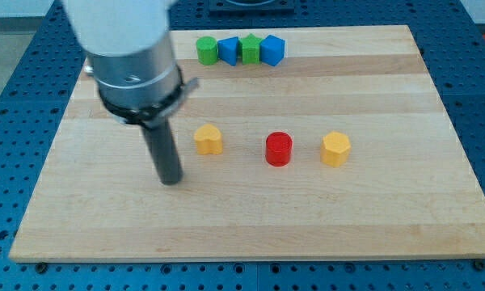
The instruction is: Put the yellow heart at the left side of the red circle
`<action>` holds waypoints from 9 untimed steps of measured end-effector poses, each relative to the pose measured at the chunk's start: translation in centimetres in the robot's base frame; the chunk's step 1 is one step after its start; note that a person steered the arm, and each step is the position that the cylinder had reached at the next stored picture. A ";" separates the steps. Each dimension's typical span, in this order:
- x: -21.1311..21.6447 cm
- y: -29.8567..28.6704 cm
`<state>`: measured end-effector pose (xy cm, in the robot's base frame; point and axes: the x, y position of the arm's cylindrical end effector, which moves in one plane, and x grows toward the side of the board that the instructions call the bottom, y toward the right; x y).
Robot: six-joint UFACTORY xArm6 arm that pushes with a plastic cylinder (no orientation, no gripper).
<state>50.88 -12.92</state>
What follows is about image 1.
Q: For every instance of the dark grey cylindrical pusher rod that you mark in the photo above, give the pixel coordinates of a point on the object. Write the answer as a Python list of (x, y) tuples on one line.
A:
[(164, 153)]

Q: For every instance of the yellow heart block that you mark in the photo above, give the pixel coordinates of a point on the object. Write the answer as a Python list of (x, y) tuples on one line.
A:
[(208, 140)]

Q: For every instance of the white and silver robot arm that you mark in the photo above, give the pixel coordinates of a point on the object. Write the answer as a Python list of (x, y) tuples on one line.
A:
[(129, 50)]

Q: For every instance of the green cylinder block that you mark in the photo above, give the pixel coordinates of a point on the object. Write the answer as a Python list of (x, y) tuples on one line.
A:
[(207, 50)]

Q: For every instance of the blue triangle block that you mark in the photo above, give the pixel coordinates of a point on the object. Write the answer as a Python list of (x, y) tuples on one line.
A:
[(228, 50)]

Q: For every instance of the red cylinder block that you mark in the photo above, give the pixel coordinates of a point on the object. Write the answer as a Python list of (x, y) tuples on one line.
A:
[(279, 147)]

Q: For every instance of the green star block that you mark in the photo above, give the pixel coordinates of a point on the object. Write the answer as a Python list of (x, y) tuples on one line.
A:
[(249, 47)]

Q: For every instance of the blue cube block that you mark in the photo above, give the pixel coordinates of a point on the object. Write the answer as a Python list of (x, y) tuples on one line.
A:
[(272, 50)]

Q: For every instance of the yellow hexagon block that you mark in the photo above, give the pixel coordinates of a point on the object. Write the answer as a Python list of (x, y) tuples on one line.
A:
[(335, 149)]

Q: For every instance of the light wooden board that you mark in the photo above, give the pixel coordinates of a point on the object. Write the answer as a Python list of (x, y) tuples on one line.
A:
[(407, 190)]

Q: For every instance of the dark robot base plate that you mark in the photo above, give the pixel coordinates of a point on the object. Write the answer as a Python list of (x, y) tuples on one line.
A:
[(250, 6)]

